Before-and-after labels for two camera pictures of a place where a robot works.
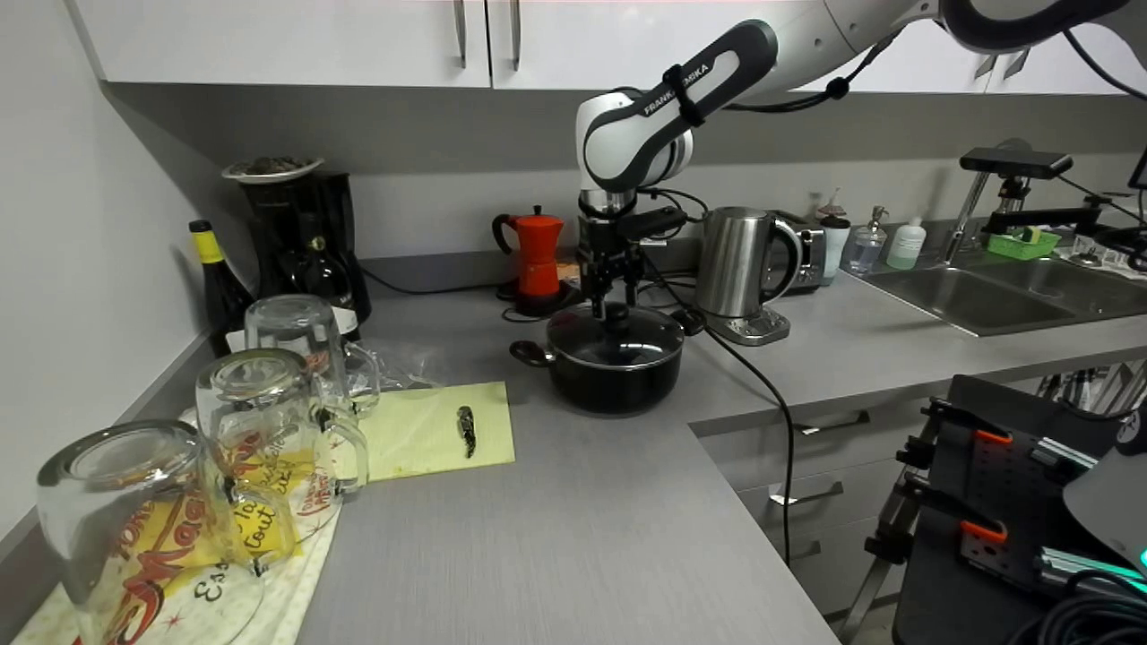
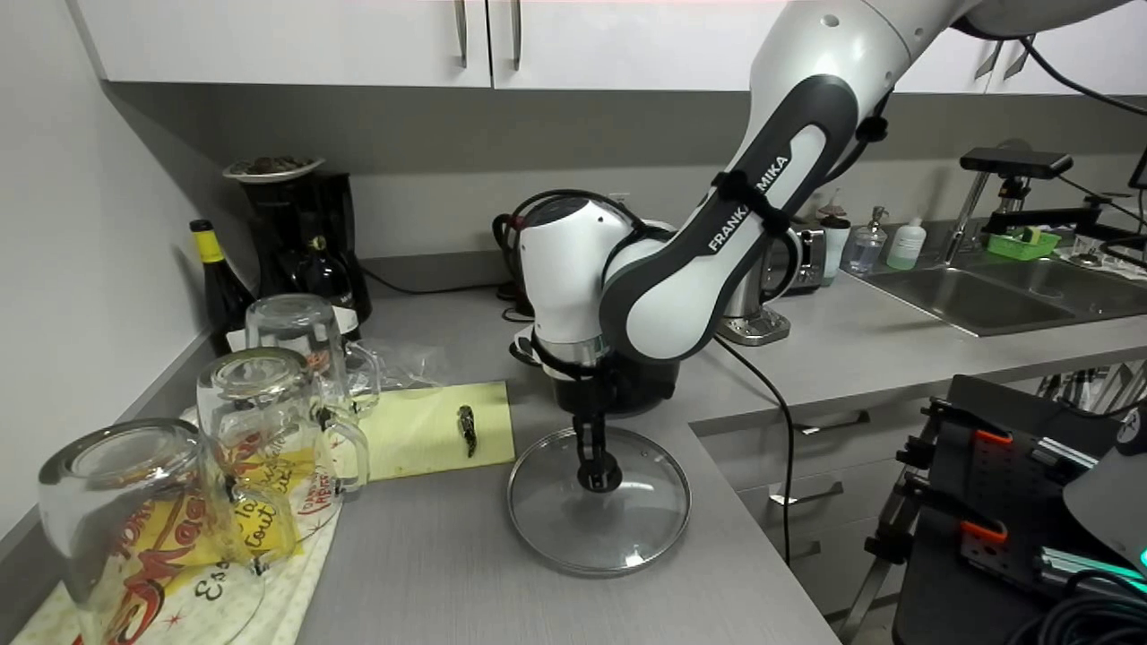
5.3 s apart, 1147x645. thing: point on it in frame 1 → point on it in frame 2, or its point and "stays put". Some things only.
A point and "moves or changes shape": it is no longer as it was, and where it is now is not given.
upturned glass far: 342,375 stays put
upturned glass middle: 272,459 stays put
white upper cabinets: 506,44 stays put
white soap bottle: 905,244 stays put
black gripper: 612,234 → 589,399
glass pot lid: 619,337 moves or changes shape
